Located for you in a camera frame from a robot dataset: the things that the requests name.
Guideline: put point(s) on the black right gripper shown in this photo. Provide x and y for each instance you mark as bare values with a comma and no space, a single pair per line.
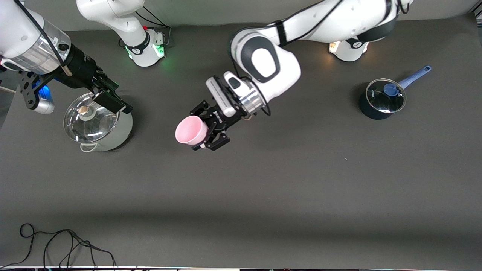
81,68

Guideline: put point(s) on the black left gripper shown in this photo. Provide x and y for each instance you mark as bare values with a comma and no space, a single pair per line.
223,119

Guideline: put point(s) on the pink plastic cup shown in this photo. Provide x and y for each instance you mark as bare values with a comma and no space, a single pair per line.
190,130

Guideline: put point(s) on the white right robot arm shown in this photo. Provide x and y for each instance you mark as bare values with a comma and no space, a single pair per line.
113,15

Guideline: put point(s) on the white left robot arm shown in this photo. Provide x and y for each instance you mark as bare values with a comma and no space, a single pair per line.
271,75

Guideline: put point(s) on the glass pot lid, grey knob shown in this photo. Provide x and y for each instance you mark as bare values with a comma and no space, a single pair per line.
94,126

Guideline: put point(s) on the sage green cooking pot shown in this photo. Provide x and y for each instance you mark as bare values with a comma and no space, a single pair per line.
120,131

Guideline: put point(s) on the glass saucepan lid, blue knob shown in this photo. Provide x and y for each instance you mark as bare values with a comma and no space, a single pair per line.
380,99

